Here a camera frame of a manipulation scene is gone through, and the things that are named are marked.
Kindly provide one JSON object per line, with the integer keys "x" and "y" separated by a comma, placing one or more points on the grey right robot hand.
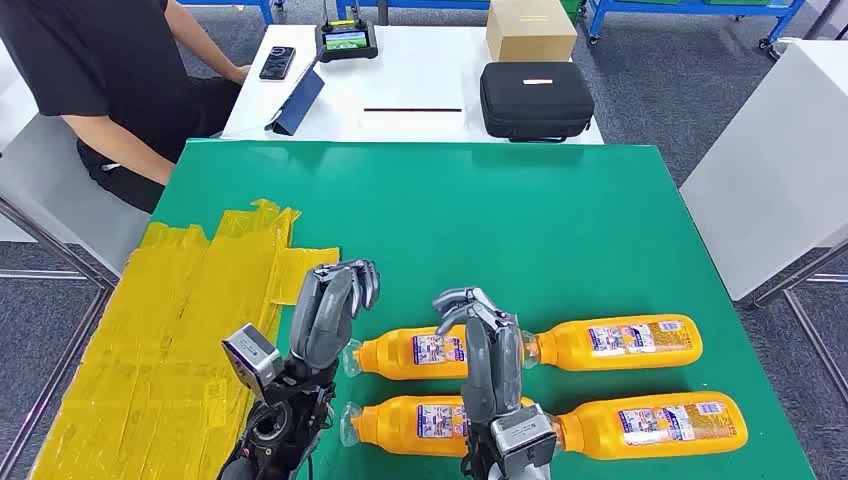
{"x": 490, "y": 371}

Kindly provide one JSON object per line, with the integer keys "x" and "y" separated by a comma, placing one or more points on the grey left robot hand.
{"x": 324, "y": 331}

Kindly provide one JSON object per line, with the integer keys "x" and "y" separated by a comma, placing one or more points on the orange detergent bottle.
{"x": 391, "y": 354}
{"x": 629, "y": 344}
{"x": 662, "y": 427}
{"x": 391, "y": 427}

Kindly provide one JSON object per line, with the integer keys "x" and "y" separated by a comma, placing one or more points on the yellow plastic sheet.
{"x": 166, "y": 331}

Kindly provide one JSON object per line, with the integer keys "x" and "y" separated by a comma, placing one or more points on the blue tablet cover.
{"x": 298, "y": 102}

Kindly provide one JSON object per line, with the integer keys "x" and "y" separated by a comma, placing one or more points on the black carrying case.
{"x": 536, "y": 102}

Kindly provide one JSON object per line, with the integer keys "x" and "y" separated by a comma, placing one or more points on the white desk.
{"x": 411, "y": 73}

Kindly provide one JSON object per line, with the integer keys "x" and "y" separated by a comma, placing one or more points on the black smartphone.
{"x": 277, "y": 63}

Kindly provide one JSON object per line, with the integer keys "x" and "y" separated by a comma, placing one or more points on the black remote controller with screen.
{"x": 346, "y": 41}

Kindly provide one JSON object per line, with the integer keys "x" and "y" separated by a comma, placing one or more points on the white side table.
{"x": 762, "y": 166}
{"x": 53, "y": 199}

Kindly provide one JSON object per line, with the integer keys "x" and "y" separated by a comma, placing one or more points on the blue metal rack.
{"x": 430, "y": 3}
{"x": 696, "y": 6}
{"x": 265, "y": 8}

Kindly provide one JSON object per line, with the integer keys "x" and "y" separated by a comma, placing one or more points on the brown cardboard box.
{"x": 530, "y": 33}

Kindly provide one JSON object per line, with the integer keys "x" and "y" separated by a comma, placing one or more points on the person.
{"x": 79, "y": 53}

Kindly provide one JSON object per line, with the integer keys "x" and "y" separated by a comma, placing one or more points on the green plastic crate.
{"x": 573, "y": 8}

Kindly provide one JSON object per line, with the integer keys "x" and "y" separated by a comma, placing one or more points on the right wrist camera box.
{"x": 523, "y": 437}

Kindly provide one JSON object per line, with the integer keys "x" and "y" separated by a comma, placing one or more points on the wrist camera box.
{"x": 252, "y": 358}
{"x": 523, "y": 437}

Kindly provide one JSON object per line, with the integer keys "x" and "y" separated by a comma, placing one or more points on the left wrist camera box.
{"x": 252, "y": 358}

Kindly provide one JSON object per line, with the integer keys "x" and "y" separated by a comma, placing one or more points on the metal table frame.
{"x": 815, "y": 344}
{"x": 60, "y": 252}

